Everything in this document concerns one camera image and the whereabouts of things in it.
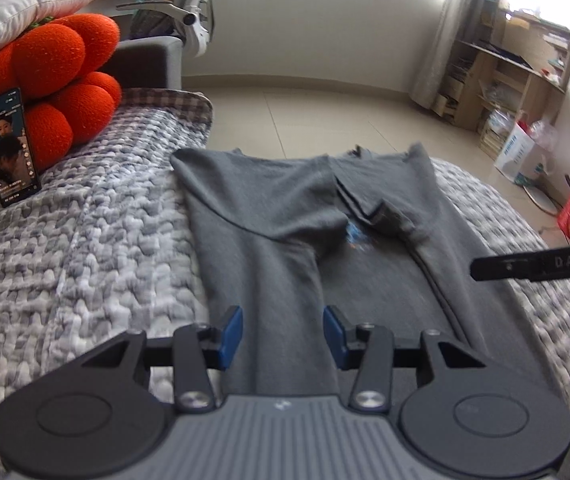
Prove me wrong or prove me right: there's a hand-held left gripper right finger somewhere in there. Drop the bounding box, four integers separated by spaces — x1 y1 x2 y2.
322 305 487 414

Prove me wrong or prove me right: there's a photo card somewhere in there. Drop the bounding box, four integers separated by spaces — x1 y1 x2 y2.
0 87 43 208

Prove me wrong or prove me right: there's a wooden shelf unit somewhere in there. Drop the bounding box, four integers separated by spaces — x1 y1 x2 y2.
430 0 570 161

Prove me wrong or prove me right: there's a beige curtain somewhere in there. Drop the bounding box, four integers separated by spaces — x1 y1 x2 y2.
410 0 498 111

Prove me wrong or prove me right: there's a white office chair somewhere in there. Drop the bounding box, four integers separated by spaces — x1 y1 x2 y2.
115 0 226 58

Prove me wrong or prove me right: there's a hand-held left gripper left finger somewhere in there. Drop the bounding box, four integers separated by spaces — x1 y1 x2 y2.
79 305 244 414

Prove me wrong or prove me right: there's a checked grey cushion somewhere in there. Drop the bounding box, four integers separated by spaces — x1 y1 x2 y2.
115 87 214 126

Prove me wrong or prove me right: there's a grey white quilted blanket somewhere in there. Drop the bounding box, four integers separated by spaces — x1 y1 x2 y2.
0 105 570 466

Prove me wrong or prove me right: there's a white cardboard box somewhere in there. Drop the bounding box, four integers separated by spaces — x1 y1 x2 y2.
494 121 551 183

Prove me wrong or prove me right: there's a grey sweatshirt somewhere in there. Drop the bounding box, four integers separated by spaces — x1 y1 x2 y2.
170 142 563 396

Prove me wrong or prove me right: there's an orange tomato cushion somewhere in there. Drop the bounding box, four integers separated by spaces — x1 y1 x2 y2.
0 12 123 193

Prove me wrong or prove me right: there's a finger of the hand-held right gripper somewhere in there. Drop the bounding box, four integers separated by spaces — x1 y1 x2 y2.
470 249 542 282

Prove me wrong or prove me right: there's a white pillow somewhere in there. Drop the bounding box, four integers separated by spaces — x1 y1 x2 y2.
0 0 100 71

